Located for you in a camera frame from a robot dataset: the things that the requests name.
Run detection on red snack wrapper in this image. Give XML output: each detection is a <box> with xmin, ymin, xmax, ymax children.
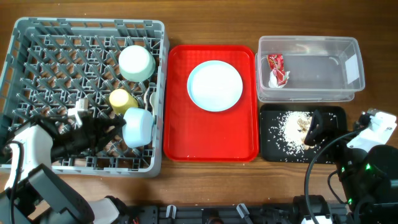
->
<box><xmin>267</xmin><ymin>54</ymin><xmax>285</xmax><ymax>71</ymax></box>

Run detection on clear plastic bin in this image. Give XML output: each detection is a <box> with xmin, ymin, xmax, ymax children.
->
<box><xmin>256</xmin><ymin>35</ymin><xmax>365</xmax><ymax>103</ymax></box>

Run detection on small green saucer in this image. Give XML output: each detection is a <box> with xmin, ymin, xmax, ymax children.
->
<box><xmin>122</xmin><ymin>107</ymin><xmax>154</xmax><ymax>148</ymax></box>

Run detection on mint green bowl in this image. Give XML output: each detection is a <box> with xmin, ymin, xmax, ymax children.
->
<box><xmin>118</xmin><ymin>45</ymin><xmax>155</xmax><ymax>82</ymax></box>

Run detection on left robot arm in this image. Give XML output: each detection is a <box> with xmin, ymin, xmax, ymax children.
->
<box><xmin>1</xmin><ymin>116</ymin><xmax>132</xmax><ymax>223</ymax></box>

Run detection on yellow plastic cup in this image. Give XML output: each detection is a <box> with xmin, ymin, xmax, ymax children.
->
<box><xmin>109</xmin><ymin>89</ymin><xmax>139</xmax><ymax>115</ymax></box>

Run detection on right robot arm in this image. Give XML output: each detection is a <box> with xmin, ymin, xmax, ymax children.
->
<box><xmin>302</xmin><ymin>109</ymin><xmax>397</xmax><ymax>223</ymax></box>

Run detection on white plastic spoon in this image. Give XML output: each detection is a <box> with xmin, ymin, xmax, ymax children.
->
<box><xmin>149</xmin><ymin>91</ymin><xmax>157</xmax><ymax>114</ymax></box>

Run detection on white plastic fork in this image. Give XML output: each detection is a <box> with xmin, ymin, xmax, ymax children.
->
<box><xmin>143</xmin><ymin>88</ymin><xmax>150</xmax><ymax>110</ymax></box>

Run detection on light blue plate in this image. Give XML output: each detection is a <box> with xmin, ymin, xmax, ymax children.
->
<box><xmin>187</xmin><ymin>60</ymin><xmax>243</xmax><ymax>112</ymax></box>

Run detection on grey dishwasher rack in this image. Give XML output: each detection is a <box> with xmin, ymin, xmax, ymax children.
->
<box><xmin>1</xmin><ymin>17</ymin><xmax>170</xmax><ymax>178</ymax></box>

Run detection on white tissue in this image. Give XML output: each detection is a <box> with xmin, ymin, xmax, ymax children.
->
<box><xmin>269</xmin><ymin>68</ymin><xmax>290</xmax><ymax>88</ymax></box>

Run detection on red plastic tray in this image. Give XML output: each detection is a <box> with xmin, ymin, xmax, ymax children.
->
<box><xmin>163</xmin><ymin>45</ymin><xmax>259</xmax><ymax>162</ymax></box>

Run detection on rice and food scraps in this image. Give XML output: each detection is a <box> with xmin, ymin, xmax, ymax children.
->
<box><xmin>262</xmin><ymin>111</ymin><xmax>320</xmax><ymax>163</ymax></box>

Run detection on black waste tray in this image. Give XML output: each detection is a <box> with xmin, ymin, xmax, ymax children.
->
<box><xmin>259</xmin><ymin>104</ymin><xmax>347</xmax><ymax>163</ymax></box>

